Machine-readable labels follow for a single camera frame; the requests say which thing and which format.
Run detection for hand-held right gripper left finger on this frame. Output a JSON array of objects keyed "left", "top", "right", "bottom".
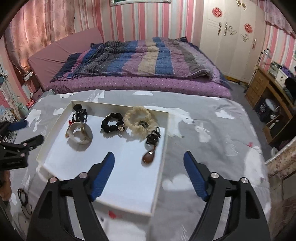
[{"left": 26, "top": 152, "right": 115, "bottom": 241}]

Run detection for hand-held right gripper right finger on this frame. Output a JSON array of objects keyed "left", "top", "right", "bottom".
[{"left": 183, "top": 151, "right": 271, "bottom": 241}]

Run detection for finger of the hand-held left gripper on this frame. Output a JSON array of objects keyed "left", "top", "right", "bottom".
[
  {"left": 0, "top": 135, "right": 44, "bottom": 158},
  {"left": 0, "top": 119, "right": 29, "bottom": 138}
]

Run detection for white shallow box tray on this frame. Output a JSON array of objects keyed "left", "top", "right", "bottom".
[{"left": 36, "top": 100, "right": 170, "bottom": 217}]

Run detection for white strap wristwatch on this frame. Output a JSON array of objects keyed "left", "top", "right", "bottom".
[{"left": 65, "top": 122, "right": 93, "bottom": 146}]

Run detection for brown teardrop pendant black cord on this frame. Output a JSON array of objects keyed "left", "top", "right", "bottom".
[{"left": 142, "top": 127, "right": 162, "bottom": 166}]

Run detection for black scrunchie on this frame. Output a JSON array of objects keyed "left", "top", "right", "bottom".
[{"left": 101, "top": 112, "right": 125, "bottom": 133}]

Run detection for black hair claw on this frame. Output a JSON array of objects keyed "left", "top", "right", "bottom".
[{"left": 72, "top": 104, "right": 88, "bottom": 122}]

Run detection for cream scrunchie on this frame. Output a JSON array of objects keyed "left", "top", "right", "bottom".
[{"left": 123, "top": 106, "right": 158, "bottom": 137}]

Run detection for grey printed blanket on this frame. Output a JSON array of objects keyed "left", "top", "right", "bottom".
[{"left": 0, "top": 89, "right": 272, "bottom": 241}]

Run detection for pink padded headboard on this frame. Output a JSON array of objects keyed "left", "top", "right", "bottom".
[{"left": 27, "top": 27, "right": 104, "bottom": 92}]

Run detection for floral cloth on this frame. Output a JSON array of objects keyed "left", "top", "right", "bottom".
[{"left": 265, "top": 130, "right": 296, "bottom": 179}]

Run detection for dark bucket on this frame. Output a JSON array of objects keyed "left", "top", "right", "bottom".
[{"left": 257, "top": 98, "right": 276, "bottom": 121}]

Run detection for purple dotted bedsheet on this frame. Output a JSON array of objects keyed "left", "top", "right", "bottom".
[{"left": 46, "top": 76, "right": 233, "bottom": 100}]

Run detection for long pink curtain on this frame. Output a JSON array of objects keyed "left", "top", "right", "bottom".
[{"left": 3, "top": 0, "right": 75, "bottom": 72}]

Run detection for wooden desk with drawers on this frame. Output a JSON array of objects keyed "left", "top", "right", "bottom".
[{"left": 245, "top": 66, "right": 296, "bottom": 145}]

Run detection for striped purple blue quilt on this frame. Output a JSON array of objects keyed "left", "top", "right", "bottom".
[{"left": 50, "top": 36, "right": 228, "bottom": 85}]

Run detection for white wardrobe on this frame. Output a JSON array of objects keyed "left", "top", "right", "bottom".
[{"left": 199, "top": 0, "right": 266, "bottom": 82}]

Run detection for white box on desk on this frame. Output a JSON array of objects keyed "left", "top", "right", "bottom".
[{"left": 276, "top": 67, "right": 289, "bottom": 85}]

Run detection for desk lamp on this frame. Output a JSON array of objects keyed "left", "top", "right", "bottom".
[{"left": 257, "top": 48, "right": 272, "bottom": 68}]

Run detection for short pink curtain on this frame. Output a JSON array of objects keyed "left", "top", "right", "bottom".
[{"left": 264, "top": 0, "right": 296, "bottom": 37}]

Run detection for black cord bracelet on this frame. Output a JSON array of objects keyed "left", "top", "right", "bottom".
[{"left": 17, "top": 188, "right": 34, "bottom": 219}]

